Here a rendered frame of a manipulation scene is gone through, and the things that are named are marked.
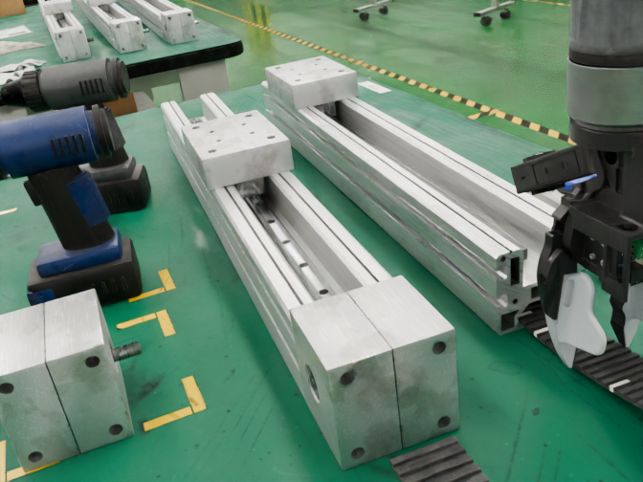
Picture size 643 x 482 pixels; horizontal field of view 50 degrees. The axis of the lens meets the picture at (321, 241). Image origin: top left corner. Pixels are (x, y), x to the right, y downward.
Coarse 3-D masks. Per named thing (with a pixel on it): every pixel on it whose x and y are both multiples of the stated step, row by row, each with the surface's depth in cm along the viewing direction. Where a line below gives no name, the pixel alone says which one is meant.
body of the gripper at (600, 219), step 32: (576, 128) 47; (608, 160) 49; (640, 160) 45; (576, 192) 52; (608, 192) 49; (640, 192) 46; (576, 224) 50; (608, 224) 47; (640, 224) 46; (576, 256) 52; (608, 256) 48; (640, 256) 47; (608, 288) 49
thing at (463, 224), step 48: (336, 144) 95; (384, 144) 98; (432, 144) 87; (384, 192) 82; (432, 192) 74; (480, 192) 75; (432, 240) 72; (480, 240) 63; (528, 240) 68; (480, 288) 66; (528, 288) 63
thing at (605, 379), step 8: (640, 360) 56; (616, 368) 56; (624, 368) 55; (632, 368) 56; (640, 368) 55; (592, 376) 55; (600, 376) 55; (608, 376) 55; (616, 376) 54; (624, 376) 54; (632, 376) 54; (600, 384) 55; (608, 384) 54
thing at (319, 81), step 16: (288, 64) 121; (304, 64) 119; (320, 64) 118; (336, 64) 116; (272, 80) 118; (288, 80) 110; (304, 80) 109; (320, 80) 108; (336, 80) 109; (352, 80) 110; (288, 96) 111; (304, 96) 109; (320, 96) 109; (336, 96) 110; (352, 96) 111
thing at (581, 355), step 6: (612, 342) 60; (618, 342) 59; (606, 348) 59; (612, 348) 58; (618, 348) 59; (576, 354) 59; (582, 354) 59; (588, 354) 58; (576, 360) 58; (582, 360) 58; (588, 360) 58
